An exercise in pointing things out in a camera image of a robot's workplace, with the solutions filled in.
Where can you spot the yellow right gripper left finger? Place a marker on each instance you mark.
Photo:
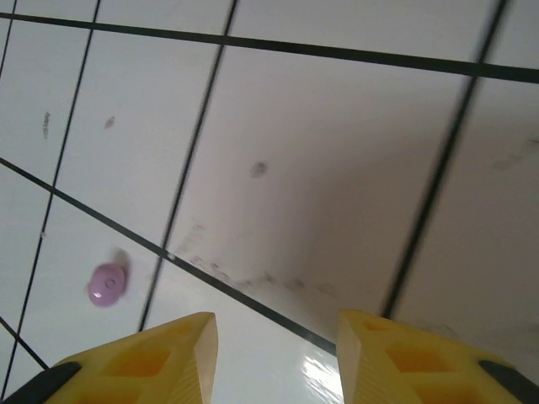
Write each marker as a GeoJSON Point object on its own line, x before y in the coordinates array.
{"type": "Point", "coordinates": [139, 370]}

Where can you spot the pink oval earbud case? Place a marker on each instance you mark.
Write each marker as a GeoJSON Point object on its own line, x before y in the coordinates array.
{"type": "Point", "coordinates": [107, 285]}

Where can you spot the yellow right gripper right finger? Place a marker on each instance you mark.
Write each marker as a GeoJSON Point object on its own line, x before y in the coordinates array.
{"type": "Point", "coordinates": [412, 370]}

